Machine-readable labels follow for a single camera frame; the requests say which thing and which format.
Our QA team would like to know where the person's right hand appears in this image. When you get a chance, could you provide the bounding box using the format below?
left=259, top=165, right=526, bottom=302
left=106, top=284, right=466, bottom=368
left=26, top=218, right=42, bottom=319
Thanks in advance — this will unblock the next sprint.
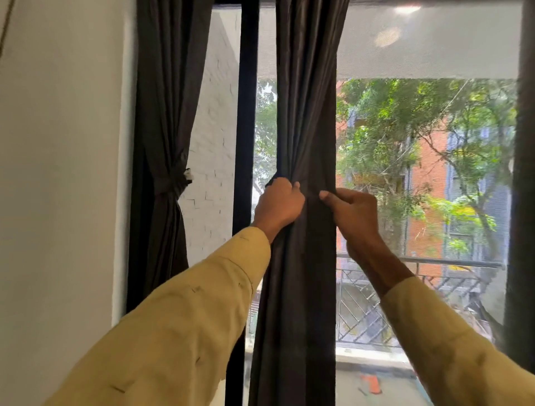
left=319, top=187, right=387, bottom=262

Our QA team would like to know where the person's left hand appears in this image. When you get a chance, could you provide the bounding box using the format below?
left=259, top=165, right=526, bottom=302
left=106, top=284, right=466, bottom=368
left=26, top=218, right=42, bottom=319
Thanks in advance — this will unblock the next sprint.
left=252, top=177, right=306, bottom=243

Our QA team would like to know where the dark brown curtain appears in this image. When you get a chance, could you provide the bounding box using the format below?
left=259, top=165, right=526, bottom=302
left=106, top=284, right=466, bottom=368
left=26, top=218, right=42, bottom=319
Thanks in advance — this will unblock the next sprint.
left=127, top=0, right=215, bottom=315
left=249, top=0, right=350, bottom=406

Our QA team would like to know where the person's right forearm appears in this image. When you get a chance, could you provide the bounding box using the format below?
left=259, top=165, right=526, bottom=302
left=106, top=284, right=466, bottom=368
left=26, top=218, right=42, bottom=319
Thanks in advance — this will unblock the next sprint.
left=349, top=244, right=535, bottom=406

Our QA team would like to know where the person's left forearm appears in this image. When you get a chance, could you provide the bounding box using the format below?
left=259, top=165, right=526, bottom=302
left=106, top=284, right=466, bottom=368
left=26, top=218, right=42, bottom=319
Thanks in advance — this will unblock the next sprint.
left=46, top=225, right=273, bottom=406

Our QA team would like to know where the black metal balcony railing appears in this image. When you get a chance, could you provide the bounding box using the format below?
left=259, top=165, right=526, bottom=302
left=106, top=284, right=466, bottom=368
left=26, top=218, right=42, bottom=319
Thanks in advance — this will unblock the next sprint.
left=249, top=253, right=507, bottom=350

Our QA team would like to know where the orange brick building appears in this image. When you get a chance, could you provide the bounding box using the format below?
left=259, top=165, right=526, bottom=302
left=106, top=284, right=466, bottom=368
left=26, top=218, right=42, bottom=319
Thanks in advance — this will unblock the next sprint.
left=334, top=83, right=513, bottom=285

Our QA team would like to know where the orange object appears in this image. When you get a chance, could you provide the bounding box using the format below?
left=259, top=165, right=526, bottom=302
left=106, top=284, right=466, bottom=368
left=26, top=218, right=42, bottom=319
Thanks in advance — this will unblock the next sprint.
left=360, top=373, right=383, bottom=396

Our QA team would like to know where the round ceiling light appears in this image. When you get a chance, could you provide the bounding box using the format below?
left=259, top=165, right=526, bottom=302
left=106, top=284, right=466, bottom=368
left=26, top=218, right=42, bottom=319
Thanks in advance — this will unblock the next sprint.
left=374, top=27, right=402, bottom=48

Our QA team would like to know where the black window frame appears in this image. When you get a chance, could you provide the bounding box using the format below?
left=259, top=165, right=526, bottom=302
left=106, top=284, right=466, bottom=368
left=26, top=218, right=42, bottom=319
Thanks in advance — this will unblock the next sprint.
left=213, top=0, right=276, bottom=406

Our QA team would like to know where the black wall cable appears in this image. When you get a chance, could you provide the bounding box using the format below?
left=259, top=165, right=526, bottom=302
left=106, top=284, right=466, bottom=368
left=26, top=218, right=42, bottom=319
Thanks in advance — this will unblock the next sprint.
left=0, top=0, right=16, bottom=57

